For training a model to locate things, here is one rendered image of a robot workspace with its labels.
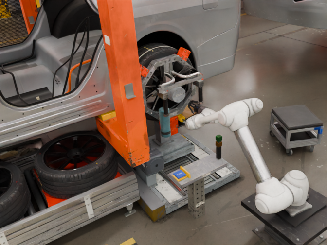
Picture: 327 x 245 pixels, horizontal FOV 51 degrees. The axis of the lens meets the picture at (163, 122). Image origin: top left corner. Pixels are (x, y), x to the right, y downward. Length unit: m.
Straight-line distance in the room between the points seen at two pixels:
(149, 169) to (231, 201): 0.74
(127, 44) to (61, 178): 1.14
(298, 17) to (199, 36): 2.01
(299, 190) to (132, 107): 1.22
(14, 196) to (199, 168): 1.35
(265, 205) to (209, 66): 1.53
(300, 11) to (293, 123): 1.81
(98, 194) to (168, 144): 0.96
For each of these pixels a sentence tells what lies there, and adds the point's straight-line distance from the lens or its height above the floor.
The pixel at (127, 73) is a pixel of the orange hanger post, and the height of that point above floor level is 1.25.
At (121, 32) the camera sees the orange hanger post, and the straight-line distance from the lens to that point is 2.12.
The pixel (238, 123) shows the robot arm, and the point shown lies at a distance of 2.26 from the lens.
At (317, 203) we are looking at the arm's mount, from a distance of 2.64.
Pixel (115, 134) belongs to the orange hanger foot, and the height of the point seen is 0.68.
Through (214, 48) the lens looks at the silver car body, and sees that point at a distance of 3.27.
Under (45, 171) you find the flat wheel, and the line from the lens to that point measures 2.76.
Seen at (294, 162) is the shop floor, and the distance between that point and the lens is 3.51.
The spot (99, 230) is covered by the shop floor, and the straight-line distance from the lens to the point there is 2.88.
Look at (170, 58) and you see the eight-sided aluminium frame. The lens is 2.80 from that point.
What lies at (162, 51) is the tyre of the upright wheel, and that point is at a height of 1.16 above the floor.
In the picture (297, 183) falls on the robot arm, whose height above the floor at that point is 0.56.
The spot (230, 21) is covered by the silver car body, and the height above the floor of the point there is 1.24.
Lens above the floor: 2.07
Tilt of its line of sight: 30 degrees down
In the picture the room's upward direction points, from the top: 5 degrees counter-clockwise
